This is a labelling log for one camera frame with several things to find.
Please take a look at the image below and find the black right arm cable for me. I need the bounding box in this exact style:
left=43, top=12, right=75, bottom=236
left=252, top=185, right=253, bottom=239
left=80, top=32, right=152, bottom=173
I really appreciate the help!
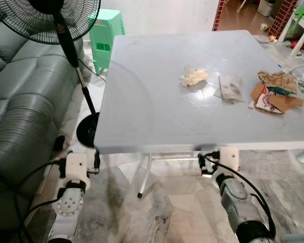
left=202, top=152, right=277, bottom=238

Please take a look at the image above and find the grey printed paper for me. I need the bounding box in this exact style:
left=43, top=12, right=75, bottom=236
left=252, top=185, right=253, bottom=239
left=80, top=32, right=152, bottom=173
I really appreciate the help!
left=214, top=75, right=245, bottom=104

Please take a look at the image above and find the narrow red tiled doorway pillar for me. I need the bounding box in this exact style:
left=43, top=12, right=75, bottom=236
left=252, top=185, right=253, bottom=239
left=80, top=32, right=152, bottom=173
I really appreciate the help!
left=212, top=0, right=226, bottom=31

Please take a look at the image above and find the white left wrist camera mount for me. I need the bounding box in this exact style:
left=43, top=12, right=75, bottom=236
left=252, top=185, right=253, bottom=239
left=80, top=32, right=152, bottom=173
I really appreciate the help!
left=65, top=153, right=88, bottom=185

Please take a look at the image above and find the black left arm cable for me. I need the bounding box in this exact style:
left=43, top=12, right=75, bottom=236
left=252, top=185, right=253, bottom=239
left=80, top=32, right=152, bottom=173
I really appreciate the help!
left=13, top=159, right=66, bottom=238

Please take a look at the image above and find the torn printed cardboard pack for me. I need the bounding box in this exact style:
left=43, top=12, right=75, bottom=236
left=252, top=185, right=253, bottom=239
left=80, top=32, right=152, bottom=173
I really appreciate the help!
left=249, top=84, right=304, bottom=115

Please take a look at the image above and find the green plastic stool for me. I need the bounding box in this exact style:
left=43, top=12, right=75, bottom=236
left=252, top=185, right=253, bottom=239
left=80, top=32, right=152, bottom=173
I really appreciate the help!
left=89, top=9, right=126, bottom=75

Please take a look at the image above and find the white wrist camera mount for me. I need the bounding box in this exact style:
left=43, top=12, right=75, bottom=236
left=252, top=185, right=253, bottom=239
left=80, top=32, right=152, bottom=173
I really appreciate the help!
left=65, top=153, right=88, bottom=185
left=219, top=148, right=240, bottom=173

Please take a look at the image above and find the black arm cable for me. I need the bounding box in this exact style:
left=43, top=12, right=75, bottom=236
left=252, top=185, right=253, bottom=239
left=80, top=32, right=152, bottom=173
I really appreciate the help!
left=202, top=152, right=277, bottom=238
left=13, top=159, right=66, bottom=238

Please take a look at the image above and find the cream tissue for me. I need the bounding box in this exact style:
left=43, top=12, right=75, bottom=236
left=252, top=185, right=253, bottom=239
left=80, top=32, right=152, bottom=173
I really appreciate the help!
left=180, top=65, right=209, bottom=88

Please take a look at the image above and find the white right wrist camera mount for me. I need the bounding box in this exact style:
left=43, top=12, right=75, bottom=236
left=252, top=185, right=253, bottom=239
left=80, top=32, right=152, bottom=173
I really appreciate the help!
left=219, top=148, right=240, bottom=173

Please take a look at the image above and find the wide red tiled doorway pillar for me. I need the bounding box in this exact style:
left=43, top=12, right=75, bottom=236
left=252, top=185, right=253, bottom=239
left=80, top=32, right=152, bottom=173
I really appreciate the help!
left=268, top=0, right=298, bottom=41

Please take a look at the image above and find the white plastic bin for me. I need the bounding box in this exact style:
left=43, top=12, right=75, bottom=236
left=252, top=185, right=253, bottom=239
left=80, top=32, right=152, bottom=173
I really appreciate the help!
left=257, top=0, right=277, bottom=17

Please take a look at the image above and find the white high chair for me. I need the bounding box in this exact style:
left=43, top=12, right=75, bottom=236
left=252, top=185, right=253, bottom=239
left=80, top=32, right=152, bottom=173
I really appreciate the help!
left=278, top=7, right=304, bottom=57

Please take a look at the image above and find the white metal table leg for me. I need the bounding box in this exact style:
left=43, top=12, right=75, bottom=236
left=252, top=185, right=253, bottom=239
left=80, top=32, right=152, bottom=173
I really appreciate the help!
left=137, top=153, right=153, bottom=198

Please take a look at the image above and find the grey green leather sofa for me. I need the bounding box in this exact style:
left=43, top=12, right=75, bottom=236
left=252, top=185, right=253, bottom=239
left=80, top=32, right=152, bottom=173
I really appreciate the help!
left=0, top=10, right=85, bottom=231

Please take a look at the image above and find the black standing fan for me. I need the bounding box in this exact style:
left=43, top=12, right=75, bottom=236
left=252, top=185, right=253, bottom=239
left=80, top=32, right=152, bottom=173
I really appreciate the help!
left=0, top=0, right=101, bottom=148

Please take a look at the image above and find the crumpled brown paper wrapper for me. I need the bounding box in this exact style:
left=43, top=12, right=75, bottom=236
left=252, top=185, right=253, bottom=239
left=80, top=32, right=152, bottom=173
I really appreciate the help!
left=257, top=71, right=298, bottom=96

